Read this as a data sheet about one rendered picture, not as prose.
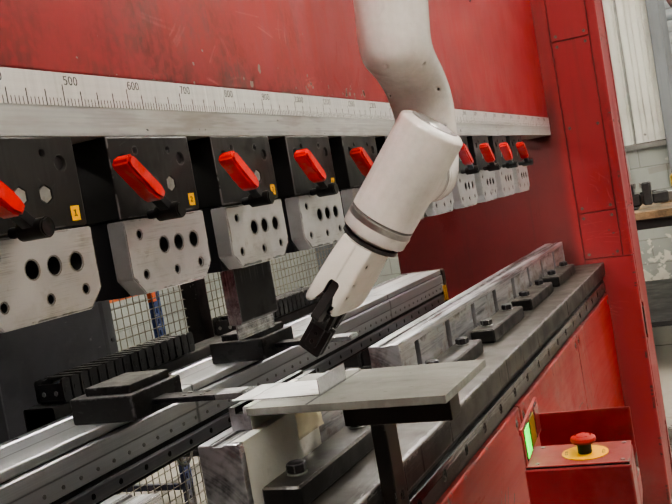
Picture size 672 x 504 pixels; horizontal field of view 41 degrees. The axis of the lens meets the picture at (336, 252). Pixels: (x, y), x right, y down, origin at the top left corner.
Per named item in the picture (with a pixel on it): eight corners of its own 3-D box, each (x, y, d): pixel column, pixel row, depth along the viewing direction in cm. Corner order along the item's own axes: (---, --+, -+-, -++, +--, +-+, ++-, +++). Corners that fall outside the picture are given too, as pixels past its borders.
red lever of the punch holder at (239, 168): (237, 146, 105) (276, 195, 112) (208, 152, 107) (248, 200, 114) (234, 158, 104) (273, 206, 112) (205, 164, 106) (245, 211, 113)
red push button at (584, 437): (598, 459, 139) (594, 437, 139) (571, 461, 140) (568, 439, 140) (599, 451, 143) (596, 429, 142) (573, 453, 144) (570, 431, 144)
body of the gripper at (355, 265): (366, 212, 117) (327, 283, 120) (334, 219, 108) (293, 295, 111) (413, 242, 115) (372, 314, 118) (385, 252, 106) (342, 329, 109)
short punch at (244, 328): (245, 340, 116) (232, 267, 115) (232, 341, 116) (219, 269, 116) (280, 325, 125) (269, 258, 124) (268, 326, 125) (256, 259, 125)
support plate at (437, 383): (446, 403, 101) (445, 395, 101) (246, 416, 112) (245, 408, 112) (486, 366, 118) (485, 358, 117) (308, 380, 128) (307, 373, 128)
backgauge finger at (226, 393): (228, 415, 117) (222, 378, 116) (73, 426, 128) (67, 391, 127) (271, 391, 128) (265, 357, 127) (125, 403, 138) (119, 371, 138)
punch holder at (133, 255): (136, 296, 91) (107, 135, 90) (71, 305, 94) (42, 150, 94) (214, 275, 105) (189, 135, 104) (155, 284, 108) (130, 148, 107)
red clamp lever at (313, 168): (310, 144, 124) (339, 186, 131) (284, 150, 125) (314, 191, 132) (308, 154, 123) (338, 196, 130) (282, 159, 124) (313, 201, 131)
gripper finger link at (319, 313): (348, 260, 111) (347, 280, 116) (309, 306, 108) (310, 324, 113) (355, 265, 110) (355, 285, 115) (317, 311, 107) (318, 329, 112)
